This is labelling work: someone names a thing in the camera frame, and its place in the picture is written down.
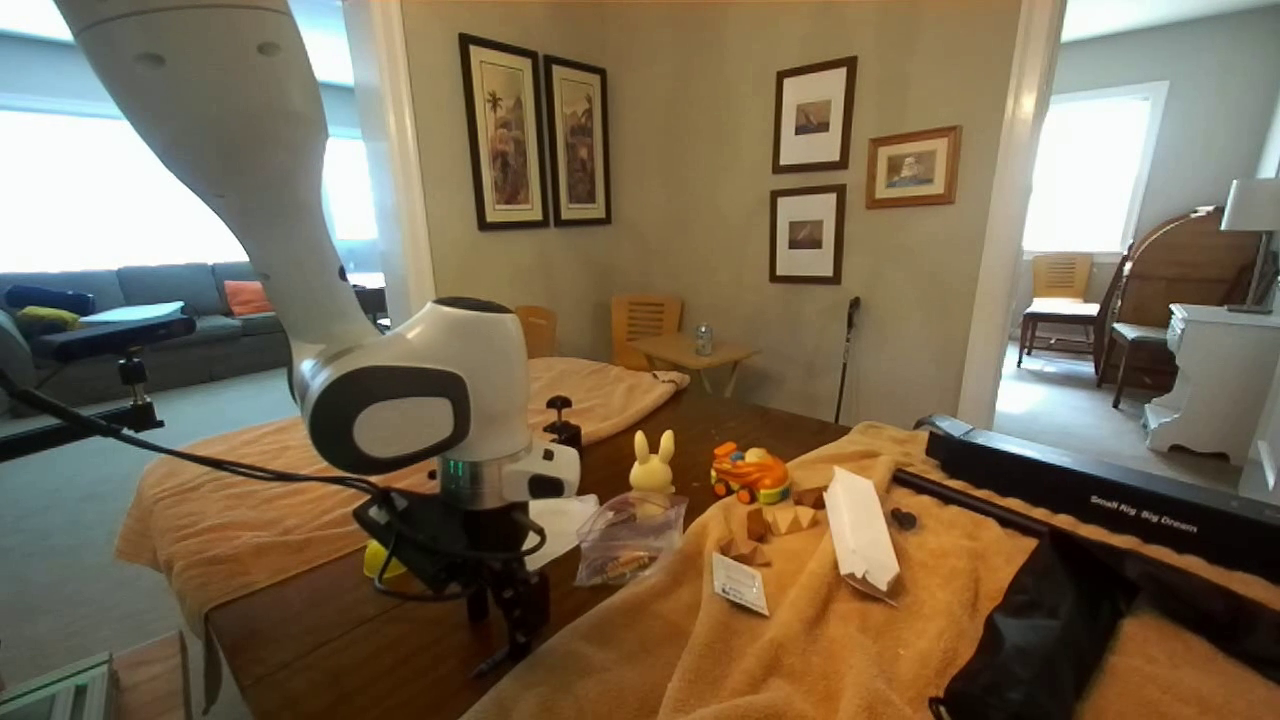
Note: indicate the orange cushion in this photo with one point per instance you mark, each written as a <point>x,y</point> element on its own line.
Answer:
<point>246,298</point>

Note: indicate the table lamp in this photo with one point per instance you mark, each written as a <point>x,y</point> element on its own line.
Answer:
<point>1252,206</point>

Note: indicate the small framed picture lower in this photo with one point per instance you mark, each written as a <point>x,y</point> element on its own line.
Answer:
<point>805,234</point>

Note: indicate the grey sofa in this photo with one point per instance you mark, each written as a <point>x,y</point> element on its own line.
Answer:
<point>219,344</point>

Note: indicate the tall framed picture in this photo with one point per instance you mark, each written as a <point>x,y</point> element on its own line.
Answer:
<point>500,95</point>
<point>576,117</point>

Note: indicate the black clamp mount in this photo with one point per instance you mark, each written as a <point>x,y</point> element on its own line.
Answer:
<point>563,430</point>

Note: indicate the white crumpled cloth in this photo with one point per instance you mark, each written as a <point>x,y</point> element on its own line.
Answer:
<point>563,516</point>

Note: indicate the black keyboard case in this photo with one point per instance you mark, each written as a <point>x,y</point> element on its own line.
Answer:
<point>1206,520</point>

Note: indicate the yellow silicone cup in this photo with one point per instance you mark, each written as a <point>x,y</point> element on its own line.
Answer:
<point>380,564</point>

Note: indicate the wooden chair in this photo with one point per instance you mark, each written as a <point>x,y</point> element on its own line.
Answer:
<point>637,318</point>

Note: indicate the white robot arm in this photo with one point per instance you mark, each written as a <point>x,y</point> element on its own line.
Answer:
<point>428,423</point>

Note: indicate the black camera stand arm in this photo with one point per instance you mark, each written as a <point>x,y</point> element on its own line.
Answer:
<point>80,382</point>

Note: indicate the small white card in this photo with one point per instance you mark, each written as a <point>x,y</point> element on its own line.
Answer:
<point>739,587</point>

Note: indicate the white paper box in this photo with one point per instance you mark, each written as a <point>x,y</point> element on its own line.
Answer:
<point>859,528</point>

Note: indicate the tall framed picture left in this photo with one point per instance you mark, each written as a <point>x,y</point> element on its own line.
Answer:
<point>500,95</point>

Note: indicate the black bag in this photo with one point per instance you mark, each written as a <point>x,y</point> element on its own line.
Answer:
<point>1040,643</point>

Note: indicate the small framed picture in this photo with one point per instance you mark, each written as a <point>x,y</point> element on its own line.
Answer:
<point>805,234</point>
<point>815,117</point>

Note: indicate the orange toy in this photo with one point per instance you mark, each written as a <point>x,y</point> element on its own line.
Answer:
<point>751,475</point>

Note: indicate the tan towel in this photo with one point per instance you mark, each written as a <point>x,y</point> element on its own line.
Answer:
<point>669,649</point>
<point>219,538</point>

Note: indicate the wooden folding table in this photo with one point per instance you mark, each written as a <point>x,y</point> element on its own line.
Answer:
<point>716,367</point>

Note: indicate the tan towel near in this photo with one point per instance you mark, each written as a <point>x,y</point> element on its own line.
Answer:
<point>219,538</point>

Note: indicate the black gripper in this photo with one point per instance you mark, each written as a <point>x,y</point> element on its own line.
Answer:
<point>479,555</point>

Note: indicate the clear plastic bag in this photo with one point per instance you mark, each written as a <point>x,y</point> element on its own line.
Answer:
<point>625,538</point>

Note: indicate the tall framed picture right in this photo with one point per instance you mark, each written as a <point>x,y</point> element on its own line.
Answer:
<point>576,117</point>

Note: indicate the framed picture brown frame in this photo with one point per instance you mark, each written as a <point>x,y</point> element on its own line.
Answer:
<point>915,171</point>

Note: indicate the tan towel far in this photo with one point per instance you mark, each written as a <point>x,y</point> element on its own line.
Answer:
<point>669,649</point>

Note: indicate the small framed picture upper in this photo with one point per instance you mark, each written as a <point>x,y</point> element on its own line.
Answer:
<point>815,117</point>

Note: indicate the white side table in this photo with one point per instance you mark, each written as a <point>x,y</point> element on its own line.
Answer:
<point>1222,382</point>

